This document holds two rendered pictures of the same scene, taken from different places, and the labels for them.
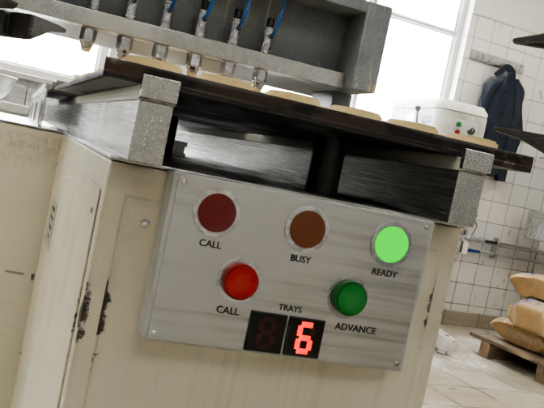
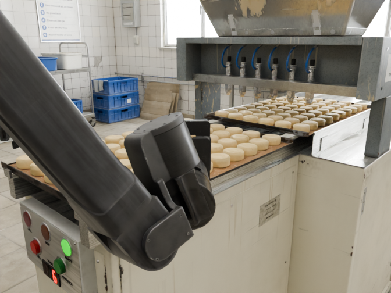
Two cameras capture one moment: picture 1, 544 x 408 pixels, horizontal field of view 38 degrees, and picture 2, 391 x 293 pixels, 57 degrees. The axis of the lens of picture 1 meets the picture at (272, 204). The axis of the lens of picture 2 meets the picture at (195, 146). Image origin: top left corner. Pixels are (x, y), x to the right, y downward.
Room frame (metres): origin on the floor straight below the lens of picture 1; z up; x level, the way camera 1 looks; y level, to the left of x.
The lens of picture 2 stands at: (0.62, -0.73, 1.18)
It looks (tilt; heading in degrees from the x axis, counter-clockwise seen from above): 17 degrees down; 61
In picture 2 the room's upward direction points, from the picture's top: straight up
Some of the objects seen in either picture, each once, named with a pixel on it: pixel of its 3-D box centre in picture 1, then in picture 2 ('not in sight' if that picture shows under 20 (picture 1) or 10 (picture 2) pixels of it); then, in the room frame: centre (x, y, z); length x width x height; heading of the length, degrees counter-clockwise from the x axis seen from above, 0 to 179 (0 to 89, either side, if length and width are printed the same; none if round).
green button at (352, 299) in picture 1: (348, 297); (60, 265); (0.69, -0.08, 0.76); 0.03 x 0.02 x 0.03; 109
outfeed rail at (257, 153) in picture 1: (211, 142); (330, 125); (1.66, 0.15, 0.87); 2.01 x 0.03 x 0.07; 19
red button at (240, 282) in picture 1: (239, 280); (36, 246); (0.65, 0.01, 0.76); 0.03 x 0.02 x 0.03; 109
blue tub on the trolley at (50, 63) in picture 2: not in sight; (39, 64); (1.15, 4.13, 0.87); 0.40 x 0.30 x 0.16; 118
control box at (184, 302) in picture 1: (290, 274); (56, 247); (0.69, -0.03, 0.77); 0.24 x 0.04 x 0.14; 109
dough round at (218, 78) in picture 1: (223, 90); (42, 167); (0.69, 0.06, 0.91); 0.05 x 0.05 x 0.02
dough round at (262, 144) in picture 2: not in sight; (258, 144); (1.20, -0.02, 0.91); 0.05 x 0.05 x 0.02
